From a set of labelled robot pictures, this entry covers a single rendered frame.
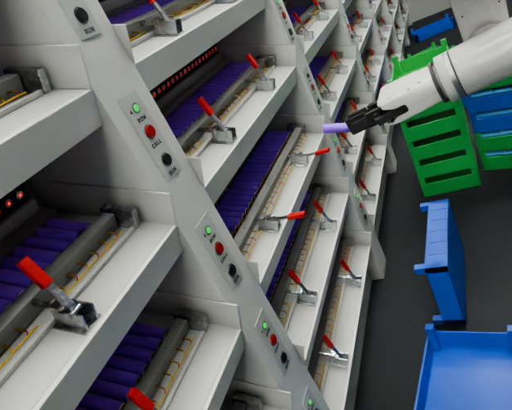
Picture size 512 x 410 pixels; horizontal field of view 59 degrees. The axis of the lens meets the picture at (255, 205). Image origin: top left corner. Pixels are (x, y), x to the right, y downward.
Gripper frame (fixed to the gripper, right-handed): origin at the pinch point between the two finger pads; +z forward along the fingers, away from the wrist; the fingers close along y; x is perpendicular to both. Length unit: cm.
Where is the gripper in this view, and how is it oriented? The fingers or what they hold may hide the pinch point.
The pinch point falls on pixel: (359, 120)
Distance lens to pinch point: 89.7
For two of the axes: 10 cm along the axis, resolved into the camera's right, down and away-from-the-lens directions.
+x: 5.5, 7.7, 3.2
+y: -3.0, 5.5, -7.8
